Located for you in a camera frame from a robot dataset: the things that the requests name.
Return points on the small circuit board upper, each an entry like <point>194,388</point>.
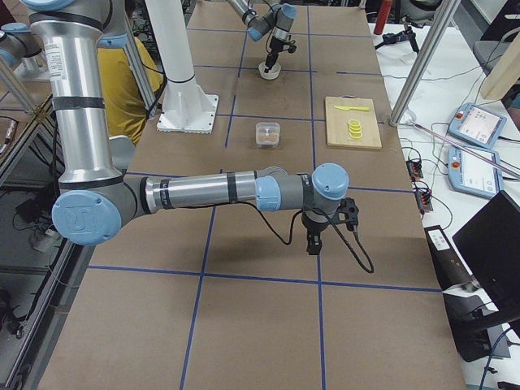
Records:
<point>414,167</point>

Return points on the black electronics box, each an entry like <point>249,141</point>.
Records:
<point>449,268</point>

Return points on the black tripod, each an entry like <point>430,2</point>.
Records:
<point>407,34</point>

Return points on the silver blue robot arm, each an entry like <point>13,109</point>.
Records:
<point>96,200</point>
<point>277,21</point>

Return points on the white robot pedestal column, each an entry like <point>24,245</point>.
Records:
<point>185,106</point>

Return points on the small circuit board lower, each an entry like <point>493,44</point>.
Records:
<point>423,199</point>

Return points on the clear plastic egg box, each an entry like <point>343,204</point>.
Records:
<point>267,129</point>

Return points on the blue teach pendant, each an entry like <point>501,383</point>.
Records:
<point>470,174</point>
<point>476,125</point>

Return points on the small circuit board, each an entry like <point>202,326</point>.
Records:
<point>423,199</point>
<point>414,167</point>

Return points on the far blue teach pendant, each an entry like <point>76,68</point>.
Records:
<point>476,125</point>

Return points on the aluminium frame post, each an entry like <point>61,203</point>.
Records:
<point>435,33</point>

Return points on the white ceramic bowl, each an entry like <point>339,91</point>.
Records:
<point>272,75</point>

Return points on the black monitor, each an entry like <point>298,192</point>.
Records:
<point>489,244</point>

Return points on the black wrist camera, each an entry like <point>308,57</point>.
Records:
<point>291,49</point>
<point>348,214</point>

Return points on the long metal grabber stick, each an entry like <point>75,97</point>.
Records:
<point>496,165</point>

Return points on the bamboo cutting board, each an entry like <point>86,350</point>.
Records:
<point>337,127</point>

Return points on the person in yellow shirt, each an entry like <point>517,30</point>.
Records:
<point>126,114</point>

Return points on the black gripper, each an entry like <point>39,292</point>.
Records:
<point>276,42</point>
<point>312,224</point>

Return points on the yellow plastic knife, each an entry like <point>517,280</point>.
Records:
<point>352,108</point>

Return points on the near blue teach pendant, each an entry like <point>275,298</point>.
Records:
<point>470,174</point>

